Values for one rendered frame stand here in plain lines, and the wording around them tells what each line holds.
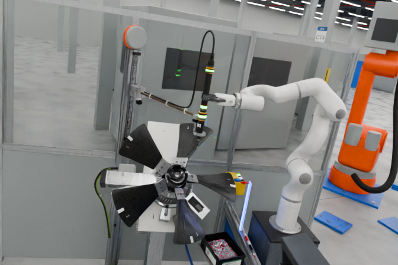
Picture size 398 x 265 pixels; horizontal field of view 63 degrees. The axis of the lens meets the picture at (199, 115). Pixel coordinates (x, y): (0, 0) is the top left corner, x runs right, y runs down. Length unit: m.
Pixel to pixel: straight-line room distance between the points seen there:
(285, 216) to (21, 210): 1.95
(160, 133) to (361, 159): 3.75
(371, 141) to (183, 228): 3.89
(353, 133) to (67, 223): 3.98
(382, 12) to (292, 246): 4.29
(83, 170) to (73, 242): 0.64
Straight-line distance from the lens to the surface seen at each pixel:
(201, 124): 1.73
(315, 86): 1.80
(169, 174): 1.78
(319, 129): 1.88
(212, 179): 1.89
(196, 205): 1.92
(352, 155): 5.35
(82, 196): 2.74
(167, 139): 2.13
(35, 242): 3.03
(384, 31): 5.25
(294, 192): 1.95
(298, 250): 1.40
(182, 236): 1.76
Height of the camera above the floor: 1.98
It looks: 14 degrees down
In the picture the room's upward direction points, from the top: 9 degrees clockwise
